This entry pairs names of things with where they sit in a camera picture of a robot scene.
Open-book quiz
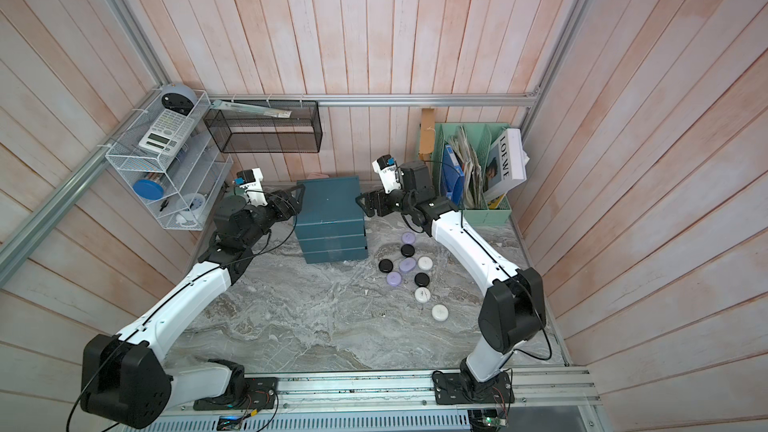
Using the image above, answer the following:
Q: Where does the wrist white camera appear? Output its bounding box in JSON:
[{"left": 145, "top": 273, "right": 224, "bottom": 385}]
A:
[
  {"left": 234, "top": 168, "right": 263, "bottom": 191},
  {"left": 372, "top": 154, "right": 401, "bottom": 193}
]

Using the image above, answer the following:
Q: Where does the white wire shelf rack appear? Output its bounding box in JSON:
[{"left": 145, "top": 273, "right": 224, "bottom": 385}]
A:
[{"left": 106, "top": 88, "right": 232, "bottom": 231}]

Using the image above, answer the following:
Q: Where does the white Loewe book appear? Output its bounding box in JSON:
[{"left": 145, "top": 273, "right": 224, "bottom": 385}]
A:
[{"left": 483, "top": 128, "right": 529, "bottom": 205}]

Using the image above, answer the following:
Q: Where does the black earphone case lower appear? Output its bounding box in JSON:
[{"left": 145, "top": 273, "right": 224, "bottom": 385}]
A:
[{"left": 414, "top": 272, "right": 431, "bottom": 288}]

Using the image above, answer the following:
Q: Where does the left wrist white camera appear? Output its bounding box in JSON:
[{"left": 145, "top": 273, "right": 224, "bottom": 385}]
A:
[{"left": 234, "top": 168, "right": 263, "bottom": 191}]

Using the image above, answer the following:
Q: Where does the white ruler strip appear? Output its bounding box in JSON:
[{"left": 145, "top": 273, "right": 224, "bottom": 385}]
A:
[{"left": 211, "top": 100, "right": 292, "bottom": 119}]

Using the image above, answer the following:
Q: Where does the black earphone case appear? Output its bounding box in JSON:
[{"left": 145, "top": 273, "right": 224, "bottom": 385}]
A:
[
  {"left": 400, "top": 244, "right": 415, "bottom": 258},
  {"left": 378, "top": 259, "right": 394, "bottom": 274},
  {"left": 414, "top": 272, "right": 431, "bottom": 288}
]

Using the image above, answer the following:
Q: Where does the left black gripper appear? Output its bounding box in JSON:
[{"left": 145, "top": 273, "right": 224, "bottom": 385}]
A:
[{"left": 241, "top": 184, "right": 306, "bottom": 247}]

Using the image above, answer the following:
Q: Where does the purple earphone case middle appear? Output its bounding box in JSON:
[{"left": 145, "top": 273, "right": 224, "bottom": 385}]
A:
[{"left": 398, "top": 257, "right": 417, "bottom": 273}]

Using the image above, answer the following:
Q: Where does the grey round speaker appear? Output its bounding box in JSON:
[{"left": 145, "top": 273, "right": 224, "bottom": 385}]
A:
[{"left": 161, "top": 84, "right": 198, "bottom": 116}]

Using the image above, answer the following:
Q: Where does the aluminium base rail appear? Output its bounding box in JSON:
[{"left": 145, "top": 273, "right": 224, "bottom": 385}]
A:
[{"left": 140, "top": 366, "right": 612, "bottom": 431}]

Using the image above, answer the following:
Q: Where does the black earphone case top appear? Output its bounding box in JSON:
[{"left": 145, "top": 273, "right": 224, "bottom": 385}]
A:
[{"left": 400, "top": 244, "right": 415, "bottom": 258}]

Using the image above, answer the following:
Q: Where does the black mesh basket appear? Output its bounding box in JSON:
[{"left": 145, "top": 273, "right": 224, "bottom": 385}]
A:
[{"left": 204, "top": 99, "right": 323, "bottom": 153}]

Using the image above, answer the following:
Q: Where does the white calculator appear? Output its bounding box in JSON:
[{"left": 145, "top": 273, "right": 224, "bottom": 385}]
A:
[{"left": 138, "top": 109, "right": 194, "bottom": 156}]

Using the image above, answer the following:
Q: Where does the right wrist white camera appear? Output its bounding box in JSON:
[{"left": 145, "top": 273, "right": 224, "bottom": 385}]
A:
[{"left": 372, "top": 154, "right": 401, "bottom": 193}]

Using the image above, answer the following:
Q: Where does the purple earphone case top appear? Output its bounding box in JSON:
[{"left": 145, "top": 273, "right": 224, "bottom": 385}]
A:
[{"left": 401, "top": 232, "right": 416, "bottom": 245}]

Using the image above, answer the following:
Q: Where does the green file organizer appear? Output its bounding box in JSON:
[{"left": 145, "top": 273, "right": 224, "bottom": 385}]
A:
[{"left": 430, "top": 123, "right": 511, "bottom": 226}]

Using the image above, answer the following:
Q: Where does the teal drawer cabinet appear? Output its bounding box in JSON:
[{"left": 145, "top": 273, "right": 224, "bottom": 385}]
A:
[{"left": 295, "top": 176, "right": 368, "bottom": 264}]

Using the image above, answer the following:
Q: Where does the purple earphone case lower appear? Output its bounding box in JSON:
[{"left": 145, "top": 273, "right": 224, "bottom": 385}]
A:
[{"left": 386, "top": 272, "right": 403, "bottom": 287}]

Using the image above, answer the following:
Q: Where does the purple earphone case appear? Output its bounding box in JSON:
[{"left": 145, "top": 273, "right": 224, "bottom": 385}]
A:
[
  {"left": 398, "top": 257, "right": 417, "bottom": 273},
  {"left": 386, "top": 272, "right": 403, "bottom": 287},
  {"left": 401, "top": 232, "right": 416, "bottom": 245}
]

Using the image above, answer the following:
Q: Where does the black earphone case left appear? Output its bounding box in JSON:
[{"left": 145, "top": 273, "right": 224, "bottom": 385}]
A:
[{"left": 378, "top": 259, "right": 394, "bottom": 274}]

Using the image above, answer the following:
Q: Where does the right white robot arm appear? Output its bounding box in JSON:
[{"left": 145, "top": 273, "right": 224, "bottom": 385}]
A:
[{"left": 356, "top": 155, "right": 546, "bottom": 405}]

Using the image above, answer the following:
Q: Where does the blue folder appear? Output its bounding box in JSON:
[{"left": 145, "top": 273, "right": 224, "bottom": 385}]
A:
[{"left": 440, "top": 144, "right": 465, "bottom": 206}]

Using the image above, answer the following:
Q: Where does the blue round lid jar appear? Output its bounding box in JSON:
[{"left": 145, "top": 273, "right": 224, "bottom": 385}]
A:
[{"left": 132, "top": 172, "right": 165, "bottom": 201}]

